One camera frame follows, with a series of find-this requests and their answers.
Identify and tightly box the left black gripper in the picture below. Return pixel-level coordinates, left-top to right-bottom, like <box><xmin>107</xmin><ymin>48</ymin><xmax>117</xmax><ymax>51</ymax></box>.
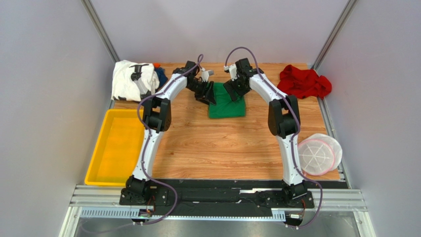
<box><xmin>187</xmin><ymin>80</ymin><xmax>217</xmax><ymax>107</ymax></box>

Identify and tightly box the green t shirt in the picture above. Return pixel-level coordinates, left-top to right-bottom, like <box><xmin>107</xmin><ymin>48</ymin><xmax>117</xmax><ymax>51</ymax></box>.
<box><xmin>208</xmin><ymin>82</ymin><xmax>246</xmax><ymax>119</ymax></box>

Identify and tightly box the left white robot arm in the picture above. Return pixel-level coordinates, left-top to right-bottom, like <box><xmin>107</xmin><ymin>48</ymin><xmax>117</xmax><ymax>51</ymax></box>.
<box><xmin>124</xmin><ymin>61</ymin><xmax>216</xmax><ymax>196</ymax></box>

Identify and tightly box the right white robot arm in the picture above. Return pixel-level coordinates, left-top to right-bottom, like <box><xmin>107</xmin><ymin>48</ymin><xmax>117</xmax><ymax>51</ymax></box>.
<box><xmin>223</xmin><ymin>58</ymin><xmax>307</xmax><ymax>199</ymax></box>

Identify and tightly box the blue t shirt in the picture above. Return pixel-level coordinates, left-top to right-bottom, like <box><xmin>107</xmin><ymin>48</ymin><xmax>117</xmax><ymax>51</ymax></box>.
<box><xmin>154</xmin><ymin>67</ymin><xmax>168</xmax><ymax>89</ymax></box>

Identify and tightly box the red t shirt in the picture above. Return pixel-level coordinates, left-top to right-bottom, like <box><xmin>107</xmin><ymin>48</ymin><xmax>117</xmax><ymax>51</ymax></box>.
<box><xmin>277</xmin><ymin>65</ymin><xmax>332</xmax><ymax>99</ymax></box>

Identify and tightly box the white printed t shirt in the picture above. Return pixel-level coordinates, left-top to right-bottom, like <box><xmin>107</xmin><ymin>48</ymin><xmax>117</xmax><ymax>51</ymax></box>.
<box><xmin>111</xmin><ymin>60</ymin><xmax>160</xmax><ymax>102</ymax></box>

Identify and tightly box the white pink round basket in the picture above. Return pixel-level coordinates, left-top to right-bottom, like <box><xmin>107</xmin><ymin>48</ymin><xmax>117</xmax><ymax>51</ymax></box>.
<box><xmin>298</xmin><ymin>133</ymin><xmax>342</xmax><ymax>176</ymax></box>

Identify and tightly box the yellow plastic bin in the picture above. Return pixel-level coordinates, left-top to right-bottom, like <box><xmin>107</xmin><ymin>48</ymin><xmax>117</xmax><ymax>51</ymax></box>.
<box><xmin>84</xmin><ymin>109</ymin><xmax>145</xmax><ymax>187</ymax></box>

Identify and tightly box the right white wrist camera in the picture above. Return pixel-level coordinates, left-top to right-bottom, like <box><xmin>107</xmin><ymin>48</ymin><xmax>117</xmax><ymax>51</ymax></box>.
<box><xmin>223</xmin><ymin>64</ymin><xmax>238</xmax><ymax>81</ymax></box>

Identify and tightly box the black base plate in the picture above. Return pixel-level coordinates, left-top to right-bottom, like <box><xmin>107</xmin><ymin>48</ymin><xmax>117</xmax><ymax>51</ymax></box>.
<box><xmin>119</xmin><ymin>179</ymin><xmax>319</xmax><ymax>217</ymax></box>

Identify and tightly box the left aluminium frame post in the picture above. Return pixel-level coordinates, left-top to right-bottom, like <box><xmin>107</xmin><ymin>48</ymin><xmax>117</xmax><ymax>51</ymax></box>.
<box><xmin>81</xmin><ymin>0</ymin><xmax>120</xmax><ymax>62</ymax></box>

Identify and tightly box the aluminium frame post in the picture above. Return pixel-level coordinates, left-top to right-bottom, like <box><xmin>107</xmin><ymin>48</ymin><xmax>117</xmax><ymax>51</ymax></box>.
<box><xmin>311</xmin><ymin>0</ymin><xmax>358</xmax><ymax>71</ymax></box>
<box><xmin>81</xmin><ymin>0</ymin><xmax>120</xmax><ymax>62</ymax></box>

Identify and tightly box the right aluminium frame post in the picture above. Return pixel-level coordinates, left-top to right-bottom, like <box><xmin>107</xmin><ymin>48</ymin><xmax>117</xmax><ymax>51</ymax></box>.
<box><xmin>311</xmin><ymin>0</ymin><xmax>358</xmax><ymax>71</ymax></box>

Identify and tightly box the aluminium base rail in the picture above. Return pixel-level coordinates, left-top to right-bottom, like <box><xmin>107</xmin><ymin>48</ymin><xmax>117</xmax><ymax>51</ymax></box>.
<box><xmin>59</xmin><ymin>185</ymin><xmax>376</xmax><ymax>237</ymax></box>

